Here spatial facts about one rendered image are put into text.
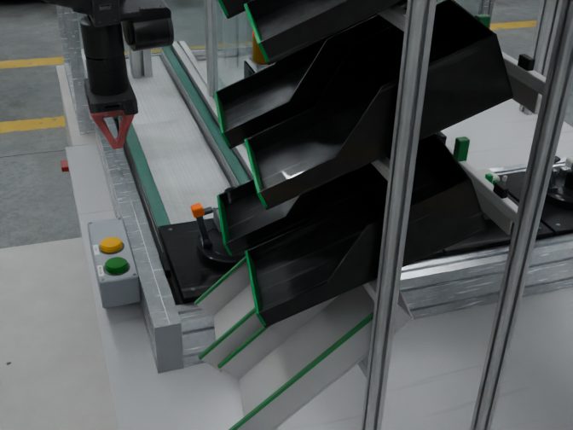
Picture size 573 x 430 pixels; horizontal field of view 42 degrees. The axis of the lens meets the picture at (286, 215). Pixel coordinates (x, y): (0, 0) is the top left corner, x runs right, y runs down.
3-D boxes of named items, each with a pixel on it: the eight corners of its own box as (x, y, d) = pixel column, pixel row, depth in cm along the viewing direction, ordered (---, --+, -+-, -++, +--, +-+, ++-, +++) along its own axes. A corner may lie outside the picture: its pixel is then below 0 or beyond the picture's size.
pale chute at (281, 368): (249, 450, 97) (224, 436, 95) (240, 379, 108) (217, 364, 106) (414, 319, 90) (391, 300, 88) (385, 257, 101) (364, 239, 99)
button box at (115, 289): (102, 309, 135) (99, 281, 131) (89, 246, 152) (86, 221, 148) (141, 302, 137) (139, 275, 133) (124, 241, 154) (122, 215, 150)
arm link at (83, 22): (74, 9, 106) (83, 20, 102) (122, 2, 109) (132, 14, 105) (81, 55, 110) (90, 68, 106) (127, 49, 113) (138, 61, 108)
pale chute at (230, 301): (220, 373, 109) (198, 358, 107) (214, 316, 120) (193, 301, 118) (363, 252, 102) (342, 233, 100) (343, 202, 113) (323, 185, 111)
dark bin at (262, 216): (231, 258, 99) (205, 216, 96) (223, 207, 110) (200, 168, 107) (426, 170, 97) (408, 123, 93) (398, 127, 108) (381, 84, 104)
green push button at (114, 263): (107, 280, 134) (106, 270, 133) (104, 267, 137) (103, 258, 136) (130, 276, 135) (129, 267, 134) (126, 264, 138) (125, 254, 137)
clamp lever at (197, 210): (202, 244, 136) (192, 211, 131) (199, 239, 137) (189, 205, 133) (221, 238, 136) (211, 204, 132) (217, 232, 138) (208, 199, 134)
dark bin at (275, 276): (264, 328, 87) (237, 284, 83) (251, 264, 98) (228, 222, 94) (488, 229, 85) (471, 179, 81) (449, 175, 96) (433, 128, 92)
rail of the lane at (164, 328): (158, 374, 127) (153, 323, 121) (97, 148, 198) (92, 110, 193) (189, 367, 128) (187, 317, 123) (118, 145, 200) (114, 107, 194)
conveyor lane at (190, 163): (188, 347, 132) (185, 303, 127) (120, 145, 200) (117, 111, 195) (337, 317, 141) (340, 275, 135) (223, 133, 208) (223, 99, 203)
